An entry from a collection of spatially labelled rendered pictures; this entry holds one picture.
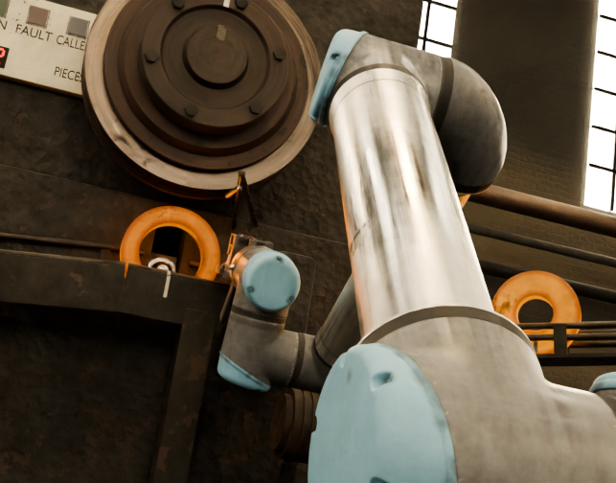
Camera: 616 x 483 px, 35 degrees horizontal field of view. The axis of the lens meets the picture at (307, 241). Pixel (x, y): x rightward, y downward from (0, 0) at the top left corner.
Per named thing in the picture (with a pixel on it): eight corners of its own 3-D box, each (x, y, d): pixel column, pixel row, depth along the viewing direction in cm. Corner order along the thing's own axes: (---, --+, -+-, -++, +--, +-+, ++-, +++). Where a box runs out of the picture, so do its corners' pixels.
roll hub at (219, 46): (124, 114, 182) (153, -19, 190) (269, 150, 189) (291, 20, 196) (127, 103, 177) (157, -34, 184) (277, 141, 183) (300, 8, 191)
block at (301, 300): (245, 379, 191) (264, 260, 198) (285, 385, 193) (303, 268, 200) (259, 373, 181) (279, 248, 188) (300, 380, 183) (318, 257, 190)
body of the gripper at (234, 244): (268, 241, 182) (283, 246, 171) (258, 287, 183) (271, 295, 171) (229, 232, 181) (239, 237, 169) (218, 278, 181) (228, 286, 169)
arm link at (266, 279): (237, 310, 152) (252, 246, 152) (224, 298, 164) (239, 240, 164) (295, 322, 155) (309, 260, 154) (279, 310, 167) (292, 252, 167)
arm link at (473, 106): (538, 63, 122) (353, 360, 170) (444, 35, 119) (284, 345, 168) (550, 126, 114) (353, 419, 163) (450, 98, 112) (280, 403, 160)
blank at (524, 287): (491, 277, 182) (489, 272, 179) (579, 273, 177) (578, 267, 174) (493, 360, 177) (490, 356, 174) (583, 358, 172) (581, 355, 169)
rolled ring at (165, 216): (228, 217, 189) (224, 221, 192) (131, 195, 185) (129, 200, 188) (211, 310, 184) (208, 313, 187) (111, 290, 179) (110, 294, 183)
